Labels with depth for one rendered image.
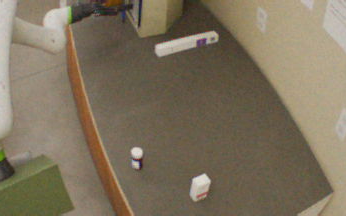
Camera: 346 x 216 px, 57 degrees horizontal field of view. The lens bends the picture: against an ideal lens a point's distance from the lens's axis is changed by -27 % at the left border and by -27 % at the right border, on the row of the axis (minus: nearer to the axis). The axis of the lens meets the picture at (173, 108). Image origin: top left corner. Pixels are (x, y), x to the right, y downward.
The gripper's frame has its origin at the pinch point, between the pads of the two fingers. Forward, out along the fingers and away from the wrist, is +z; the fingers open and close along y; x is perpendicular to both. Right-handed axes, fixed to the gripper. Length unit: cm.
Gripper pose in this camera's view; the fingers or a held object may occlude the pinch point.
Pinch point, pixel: (126, 0)
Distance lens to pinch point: 168.2
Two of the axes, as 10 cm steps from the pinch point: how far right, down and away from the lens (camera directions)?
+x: -0.6, 7.0, 7.1
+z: 9.3, -2.3, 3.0
